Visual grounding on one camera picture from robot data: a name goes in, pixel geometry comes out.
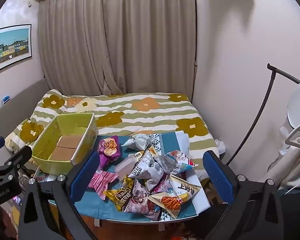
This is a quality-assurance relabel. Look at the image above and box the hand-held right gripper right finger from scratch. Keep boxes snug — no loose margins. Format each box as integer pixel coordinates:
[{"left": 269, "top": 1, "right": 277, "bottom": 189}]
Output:
[{"left": 202, "top": 151, "right": 285, "bottom": 240}]

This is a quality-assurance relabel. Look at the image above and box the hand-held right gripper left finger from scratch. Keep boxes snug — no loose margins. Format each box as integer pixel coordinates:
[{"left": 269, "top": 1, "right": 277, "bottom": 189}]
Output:
[{"left": 19, "top": 151, "right": 101, "bottom": 240}]

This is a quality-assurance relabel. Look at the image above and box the pink strawberry candy packet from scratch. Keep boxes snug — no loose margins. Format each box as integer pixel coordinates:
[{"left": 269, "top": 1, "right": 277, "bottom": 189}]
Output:
[{"left": 88, "top": 170, "right": 119, "bottom": 201}]

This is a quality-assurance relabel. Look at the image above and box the yellow cardboard box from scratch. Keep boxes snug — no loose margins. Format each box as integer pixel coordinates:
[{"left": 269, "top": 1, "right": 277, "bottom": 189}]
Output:
[{"left": 31, "top": 112, "right": 99, "bottom": 174}]

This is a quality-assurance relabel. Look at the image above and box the white translucent packet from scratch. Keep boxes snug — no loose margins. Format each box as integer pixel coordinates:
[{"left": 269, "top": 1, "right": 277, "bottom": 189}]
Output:
[{"left": 114, "top": 155, "right": 137, "bottom": 182}]

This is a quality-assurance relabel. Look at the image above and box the floral pillow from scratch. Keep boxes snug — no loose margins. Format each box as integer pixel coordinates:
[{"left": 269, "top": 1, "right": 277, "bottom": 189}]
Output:
[{"left": 4, "top": 118, "right": 45, "bottom": 153}]

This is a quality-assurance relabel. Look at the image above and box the purple snack packet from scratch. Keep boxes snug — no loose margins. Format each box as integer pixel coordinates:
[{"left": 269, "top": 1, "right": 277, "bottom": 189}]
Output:
[{"left": 97, "top": 135, "right": 122, "bottom": 169}]

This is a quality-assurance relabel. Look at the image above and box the teal patterned tablecloth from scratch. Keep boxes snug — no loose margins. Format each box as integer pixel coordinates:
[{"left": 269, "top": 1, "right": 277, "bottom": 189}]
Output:
[{"left": 49, "top": 132, "right": 208, "bottom": 222}]

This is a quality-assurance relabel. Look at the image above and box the grey headboard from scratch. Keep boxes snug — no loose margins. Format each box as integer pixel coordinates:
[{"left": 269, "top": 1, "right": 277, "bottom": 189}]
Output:
[{"left": 0, "top": 79, "right": 50, "bottom": 140}]

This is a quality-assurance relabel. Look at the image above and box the grey snack packet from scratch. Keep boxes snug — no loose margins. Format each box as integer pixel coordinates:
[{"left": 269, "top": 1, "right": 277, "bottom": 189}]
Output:
[{"left": 121, "top": 133, "right": 153, "bottom": 152}]

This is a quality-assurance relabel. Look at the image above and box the pile of mixed snack bags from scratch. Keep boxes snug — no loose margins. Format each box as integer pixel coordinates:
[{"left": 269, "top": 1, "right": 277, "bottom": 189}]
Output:
[{"left": 102, "top": 145, "right": 203, "bottom": 222}]

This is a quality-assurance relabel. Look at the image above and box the beige cloth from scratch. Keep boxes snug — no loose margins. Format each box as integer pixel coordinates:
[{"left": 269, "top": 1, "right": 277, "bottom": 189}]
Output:
[{"left": 262, "top": 136, "right": 300, "bottom": 188}]

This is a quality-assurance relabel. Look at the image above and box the floral striped blanket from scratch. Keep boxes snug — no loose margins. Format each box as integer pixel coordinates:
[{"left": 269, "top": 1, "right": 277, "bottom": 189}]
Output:
[{"left": 30, "top": 89, "right": 220, "bottom": 179}]

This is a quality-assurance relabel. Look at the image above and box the white clothes hanger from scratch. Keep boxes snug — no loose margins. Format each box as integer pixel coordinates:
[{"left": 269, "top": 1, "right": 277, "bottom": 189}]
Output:
[{"left": 279, "top": 122, "right": 300, "bottom": 153}]

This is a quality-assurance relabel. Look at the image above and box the black curved lamp pole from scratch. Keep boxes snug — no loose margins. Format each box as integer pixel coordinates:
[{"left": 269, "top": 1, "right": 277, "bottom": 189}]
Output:
[{"left": 226, "top": 64, "right": 300, "bottom": 166}]

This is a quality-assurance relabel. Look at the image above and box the white round lamp shade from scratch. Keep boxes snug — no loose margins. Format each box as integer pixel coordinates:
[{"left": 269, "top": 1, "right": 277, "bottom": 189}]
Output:
[{"left": 286, "top": 82, "right": 300, "bottom": 131}]

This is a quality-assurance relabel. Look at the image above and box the beige pleated curtain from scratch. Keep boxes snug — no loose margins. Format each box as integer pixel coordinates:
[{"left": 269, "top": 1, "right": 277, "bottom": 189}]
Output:
[{"left": 37, "top": 0, "right": 198, "bottom": 98}]

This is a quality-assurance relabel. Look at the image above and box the framed wall poster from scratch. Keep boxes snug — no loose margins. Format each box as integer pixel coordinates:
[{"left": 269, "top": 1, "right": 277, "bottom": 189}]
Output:
[{"left": 0, "top": 24, "right": 33, "bottom": 76}]

